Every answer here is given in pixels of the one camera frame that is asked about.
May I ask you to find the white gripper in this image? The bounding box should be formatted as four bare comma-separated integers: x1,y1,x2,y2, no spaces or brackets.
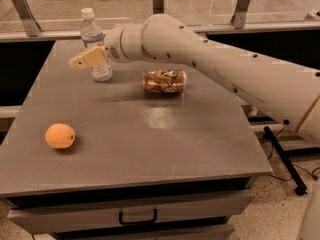
69,23,147,70

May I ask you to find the clear plastic water bottle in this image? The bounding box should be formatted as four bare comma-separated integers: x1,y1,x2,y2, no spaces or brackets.
80,8,113,82

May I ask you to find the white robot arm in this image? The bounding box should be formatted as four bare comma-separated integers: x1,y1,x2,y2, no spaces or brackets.
69,14,320,144

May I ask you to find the crushed brown soda can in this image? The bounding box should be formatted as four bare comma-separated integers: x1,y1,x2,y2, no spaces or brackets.
143,70,187,94

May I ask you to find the orange fruit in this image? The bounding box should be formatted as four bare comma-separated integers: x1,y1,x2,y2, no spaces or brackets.
45,123,75,149

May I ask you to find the black stand leg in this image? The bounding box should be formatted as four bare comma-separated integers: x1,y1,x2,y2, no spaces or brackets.
264,126,307,196

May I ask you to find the left metal railing bracket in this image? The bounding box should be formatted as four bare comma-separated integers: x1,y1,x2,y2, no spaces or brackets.
11,0,41,37

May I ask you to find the metal railing bracket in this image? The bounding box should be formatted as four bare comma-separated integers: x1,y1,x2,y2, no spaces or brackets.
11,0,41,37
231,0,251,29
152,0,164,14

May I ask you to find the middle metal railing bracket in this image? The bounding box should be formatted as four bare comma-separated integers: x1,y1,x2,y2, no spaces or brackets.
152,0,164,14

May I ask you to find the right metal railing bracket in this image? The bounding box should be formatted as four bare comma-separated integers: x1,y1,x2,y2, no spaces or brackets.
231,0,251,29

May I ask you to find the grey drawer with black handle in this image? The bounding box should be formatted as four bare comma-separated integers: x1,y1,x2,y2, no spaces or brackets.
8,189,254,234

